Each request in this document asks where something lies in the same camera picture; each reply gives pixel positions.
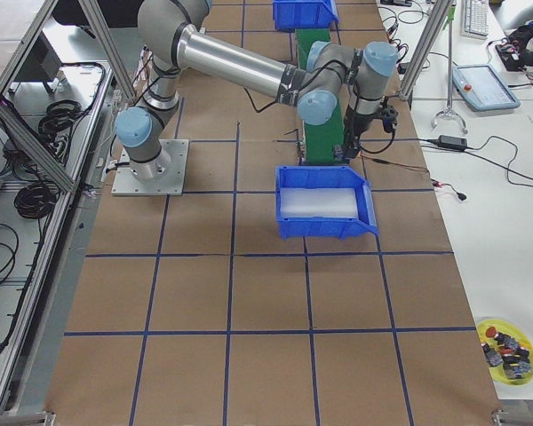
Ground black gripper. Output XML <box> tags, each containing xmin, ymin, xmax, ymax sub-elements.
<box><xmin>342</xmin><ymin>98</ymin><xmax>398</xmax><ymax>159</ymax></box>

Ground yellow push button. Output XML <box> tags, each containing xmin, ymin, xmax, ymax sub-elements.
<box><xmin>333</xmin><ymin>145</ymin><xmax>344</xmax><ymax>162</ymax></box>

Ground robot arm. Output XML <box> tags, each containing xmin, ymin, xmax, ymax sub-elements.
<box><xmin>115</xmin><ymin>1</ymin><xmax>398</xmax><ymax>182</ymax></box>

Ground yellow plate of buttons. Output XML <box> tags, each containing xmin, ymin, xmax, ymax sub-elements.
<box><xmin>476</xmin><ymin>319</ymin><xmax>533</xmax><ymax>386</ymax></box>

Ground green conveyor belt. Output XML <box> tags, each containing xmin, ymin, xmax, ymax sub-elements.
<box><xmin>296</xmin><ymin>28</ymin><xmax>347</xmax><ymax>165</ymax></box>

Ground white foam pad right bin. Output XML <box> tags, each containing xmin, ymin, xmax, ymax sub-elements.
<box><xmin>279</xmin><ymin>187</ymin><xmax>358</xmax><ymax>218</ymax></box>

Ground blue bin on right side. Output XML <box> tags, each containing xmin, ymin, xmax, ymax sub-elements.
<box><xmin>275</xmin><ymin>166</ymin><xmax>378</xmax><ymax>239</ymax></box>

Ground blue bin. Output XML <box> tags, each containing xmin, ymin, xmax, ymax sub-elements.
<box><xmin>272</xmin><ymin>0</ymin><xmax>339</xmax><ymax>31</ymax></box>
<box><xmin>275</xmin><ymin>166</ymin><xmax>378</xmax><ymax>239</ymax></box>

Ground black power adapter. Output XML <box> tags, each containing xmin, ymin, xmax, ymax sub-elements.
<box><xmin>438</xmin><ymin>135</ymin><xmax>468</xmax><ymax>151</ymax></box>

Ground blue bin on left side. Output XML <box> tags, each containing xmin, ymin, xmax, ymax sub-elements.
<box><xmin>272</xmin><ymin>0</ymin><xmax>339</xmax><ymax>31</ymax></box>

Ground teach pendant tablet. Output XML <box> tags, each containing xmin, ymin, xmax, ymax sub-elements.
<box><xmin>452</xmin><ymin>64</ymin><xmax>521</xmax><ymax>112</ymax></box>

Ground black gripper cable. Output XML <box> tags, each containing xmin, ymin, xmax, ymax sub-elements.
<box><xmin>115</xmin><ymin>43</ymin><xmax>399</xmax><ymax>154</ymax></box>

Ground red black conveyor wires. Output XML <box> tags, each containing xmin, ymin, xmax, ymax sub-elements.
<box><xmin>354</xmin><ymin>152</ymin><xmax>468</xmax><ymax>203</ymax></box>

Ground aluminium frame post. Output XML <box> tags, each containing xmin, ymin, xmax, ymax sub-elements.
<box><xmin>398</xmin><ymin>0</ymin><xmax>452</xmax><ymax>100</ymax></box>

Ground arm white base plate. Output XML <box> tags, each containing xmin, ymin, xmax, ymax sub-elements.
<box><xmin>112</xmin><ymin>139</ymin><xmax>189</xmax><ymax>196</ymax></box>

